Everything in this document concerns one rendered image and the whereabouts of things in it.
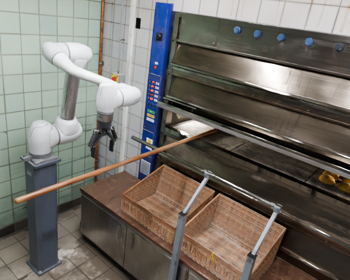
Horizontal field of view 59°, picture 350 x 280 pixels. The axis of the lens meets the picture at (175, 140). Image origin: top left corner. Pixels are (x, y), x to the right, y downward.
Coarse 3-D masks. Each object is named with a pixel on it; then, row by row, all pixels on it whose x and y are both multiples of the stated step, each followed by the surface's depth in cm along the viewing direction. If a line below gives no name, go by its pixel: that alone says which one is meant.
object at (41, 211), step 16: (32, 176) 221; (48, 176) 226; (32, 208) 233; (48, 208) 236; (32, 224) 240; (48, 224) 242; (32, 240) 246; (48, 240) 247; (32, 256) 253; (48, 256) 253
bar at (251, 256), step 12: (144, 144) 234; (168, 156) 221; (192, 168) 210; (204, 180) 202; (216, 180) 199; (252, 192) 186; (192, 204) 198; (276, 204) 176; (180, 216) 194; (276, 216) 177; (180, 228) 196; (264, 228) 173; (180, 240) 200; (180, 252) 206; (252, 252) 169; (252, 264) 168; (168, 276) 214
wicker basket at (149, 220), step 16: (160, 176) 276; (176, 176) 266; (128, 192) 250; (144, 192) 266; (160, 192) 276; (176, 192) 266; (192, 192) 256; (208, 192) 247; (128, 208) 252; (144, 208) 231; (160, 208) 258; (176, 208) 261; (192, 208) 255; (144, 224) 235; (160, 224) 224; (176, 224) 242
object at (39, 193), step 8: (192, 136) 248; (200, 136) 254; (168, 144) 227; (176, 144) 231; (152, 152) 213; (128, 160) 197; (136, 160) 202; (104, 168) 183; (112, 168) 187; (80, 176) 171; (88, 176) 175; (56, 184) 161; (64, 184) 164; (32, 192) 152; (40, 192) 154; (48, 192) 158; (16, 200) 146; (24, 200) 148
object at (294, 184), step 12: (168, 132) 267; (180, 132) 261; (204, 144) 245; (228, 156) 233; (240, 156) 231; (252, 168) 223; (264, 168) 217; (288, 180) 207; (300, 180) 208; (312, 192) 199; (324, 192) 197; (336, 204) 191; (348, 204) 187
